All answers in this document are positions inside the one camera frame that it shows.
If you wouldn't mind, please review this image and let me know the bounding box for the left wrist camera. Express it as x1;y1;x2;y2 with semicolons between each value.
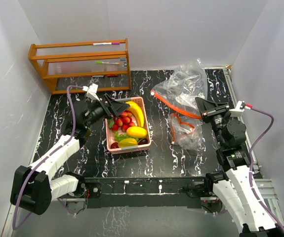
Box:
82;83;100;101

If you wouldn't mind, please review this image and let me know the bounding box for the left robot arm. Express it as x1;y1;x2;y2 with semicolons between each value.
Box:
10;94;129;215

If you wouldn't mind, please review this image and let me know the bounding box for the pink plastic basket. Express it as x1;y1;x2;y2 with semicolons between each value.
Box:
105;97;151;154

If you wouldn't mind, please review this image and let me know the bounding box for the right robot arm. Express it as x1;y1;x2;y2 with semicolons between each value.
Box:
196;97;284;237

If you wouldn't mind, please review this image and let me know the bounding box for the green grape bunch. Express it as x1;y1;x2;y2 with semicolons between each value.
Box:
114;131;129;142

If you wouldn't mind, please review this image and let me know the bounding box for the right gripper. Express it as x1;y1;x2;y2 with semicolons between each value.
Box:
195;97;230;147

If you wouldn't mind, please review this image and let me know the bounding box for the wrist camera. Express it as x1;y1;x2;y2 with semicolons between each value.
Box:
82;83;100;101
229;101;252;118

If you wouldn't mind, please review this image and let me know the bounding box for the wooden shelf rack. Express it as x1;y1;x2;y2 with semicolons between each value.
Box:
28;39;132;95

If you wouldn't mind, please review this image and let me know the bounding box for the yellow banana bunch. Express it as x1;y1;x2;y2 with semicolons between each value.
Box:
126;101;144;127

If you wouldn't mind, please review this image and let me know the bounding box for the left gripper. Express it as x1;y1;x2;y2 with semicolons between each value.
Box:
84;94;129;128

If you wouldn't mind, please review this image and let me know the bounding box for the dark red plum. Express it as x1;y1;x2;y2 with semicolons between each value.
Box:
138;138;149;146
110;142;118;149

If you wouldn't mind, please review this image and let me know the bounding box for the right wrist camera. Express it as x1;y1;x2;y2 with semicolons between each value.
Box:
229;101;252;118

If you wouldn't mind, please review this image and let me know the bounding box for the green marker pen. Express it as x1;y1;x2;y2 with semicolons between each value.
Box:
95;61;120;65

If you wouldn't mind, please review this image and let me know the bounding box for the dark red plum left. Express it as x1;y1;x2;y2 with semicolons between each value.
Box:
110;142;118;149

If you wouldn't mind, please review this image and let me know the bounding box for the clear zip bag orange zipper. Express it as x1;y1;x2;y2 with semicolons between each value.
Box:
151;58;208;119

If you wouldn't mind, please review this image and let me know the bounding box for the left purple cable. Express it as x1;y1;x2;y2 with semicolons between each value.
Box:
12;85;89;230

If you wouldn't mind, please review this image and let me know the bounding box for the black base bar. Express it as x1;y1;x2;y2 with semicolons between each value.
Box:
84;177;218;208

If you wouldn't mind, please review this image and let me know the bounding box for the yellow starfruit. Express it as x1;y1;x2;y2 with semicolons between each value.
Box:
118;138;138;148

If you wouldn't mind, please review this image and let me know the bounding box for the dark red plum right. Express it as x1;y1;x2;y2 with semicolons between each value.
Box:
138;138;149;146

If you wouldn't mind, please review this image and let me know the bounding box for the yellow mango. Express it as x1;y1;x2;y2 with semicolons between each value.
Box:
126;126;148;139

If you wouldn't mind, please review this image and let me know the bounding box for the pink white marker pen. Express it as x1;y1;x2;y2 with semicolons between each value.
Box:
92;42;120;46

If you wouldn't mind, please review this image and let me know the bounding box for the red strawberry bunch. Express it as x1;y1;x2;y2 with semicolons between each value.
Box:
108;111;136;132

